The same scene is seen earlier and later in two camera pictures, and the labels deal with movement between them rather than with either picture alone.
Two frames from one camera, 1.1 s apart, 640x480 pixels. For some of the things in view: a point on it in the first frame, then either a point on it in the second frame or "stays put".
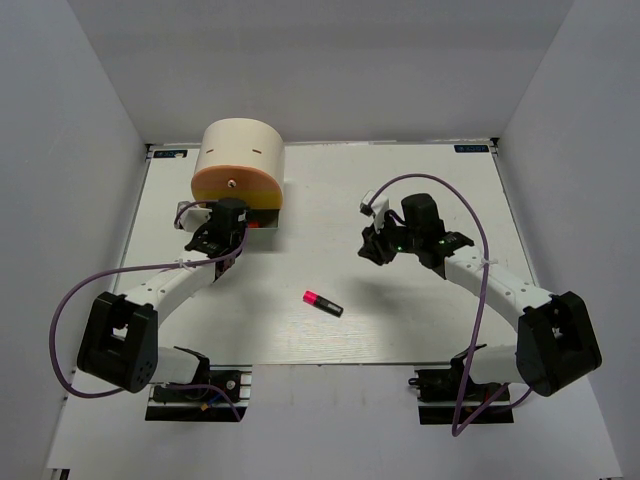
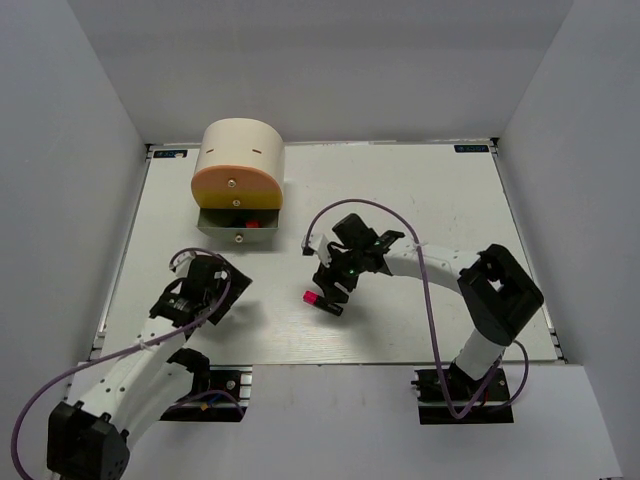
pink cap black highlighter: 322,303 stays put
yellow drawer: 254,199 stays put
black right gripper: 376,248 to 326,278
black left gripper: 243,232 to 239,283
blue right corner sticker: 471,148 stays put
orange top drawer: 235,179 stays put
